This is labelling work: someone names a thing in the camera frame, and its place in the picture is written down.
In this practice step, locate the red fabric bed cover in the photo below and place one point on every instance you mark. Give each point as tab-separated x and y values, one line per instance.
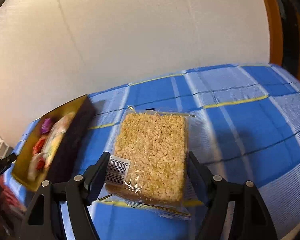
12	212

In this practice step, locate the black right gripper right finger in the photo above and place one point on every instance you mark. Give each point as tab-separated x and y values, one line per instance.
251	218

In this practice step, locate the blue plaid tablecloth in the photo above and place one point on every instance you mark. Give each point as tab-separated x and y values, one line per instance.
245	126

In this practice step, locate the purple candy packet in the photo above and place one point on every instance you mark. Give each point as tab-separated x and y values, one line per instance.
46	126

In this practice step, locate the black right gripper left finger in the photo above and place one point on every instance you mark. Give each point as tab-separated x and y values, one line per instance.
43	219

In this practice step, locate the green Weidan cracker packet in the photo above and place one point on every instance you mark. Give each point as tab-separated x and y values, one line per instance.
55	137

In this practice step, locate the gold metal tray box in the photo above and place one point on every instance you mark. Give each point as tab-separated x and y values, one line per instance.
29	170

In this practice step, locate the brown wooden door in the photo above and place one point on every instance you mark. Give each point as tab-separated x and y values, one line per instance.
284	28

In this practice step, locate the red patterned candy wrapper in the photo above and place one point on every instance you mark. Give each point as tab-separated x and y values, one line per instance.
39	145

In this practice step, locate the clear packet rice crisp cake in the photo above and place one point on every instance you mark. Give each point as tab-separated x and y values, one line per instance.
147	168

